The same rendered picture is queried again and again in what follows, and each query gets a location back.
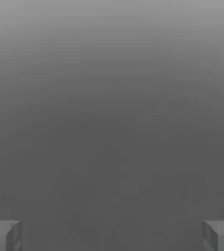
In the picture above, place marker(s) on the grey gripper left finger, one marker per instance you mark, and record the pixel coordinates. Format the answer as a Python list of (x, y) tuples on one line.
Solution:
[(0, 236)]

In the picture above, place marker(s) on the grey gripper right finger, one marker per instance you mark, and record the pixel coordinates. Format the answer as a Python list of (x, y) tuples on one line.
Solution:
[(222, 237)]

